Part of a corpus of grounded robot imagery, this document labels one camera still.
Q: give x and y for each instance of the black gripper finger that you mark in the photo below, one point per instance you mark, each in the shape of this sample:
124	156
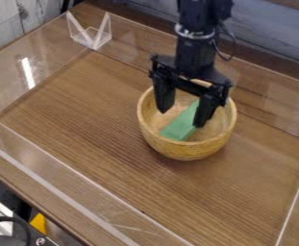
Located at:
165	93
205	110

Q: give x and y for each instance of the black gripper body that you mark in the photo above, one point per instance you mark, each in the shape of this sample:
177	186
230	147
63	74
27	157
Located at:
190	69

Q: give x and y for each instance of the green rectangular block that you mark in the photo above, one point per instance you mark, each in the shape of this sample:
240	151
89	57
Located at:
180	125

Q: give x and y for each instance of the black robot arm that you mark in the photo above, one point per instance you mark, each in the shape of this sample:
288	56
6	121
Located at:
201	17

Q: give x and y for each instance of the brown wooden bowl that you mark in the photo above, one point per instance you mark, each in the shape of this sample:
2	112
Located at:
169	139

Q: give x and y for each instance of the clear acrylic corner bracket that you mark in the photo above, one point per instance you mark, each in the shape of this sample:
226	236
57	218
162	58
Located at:
90	37

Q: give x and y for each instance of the clear acrylic tray wall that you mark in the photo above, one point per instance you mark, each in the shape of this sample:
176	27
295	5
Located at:
77	203

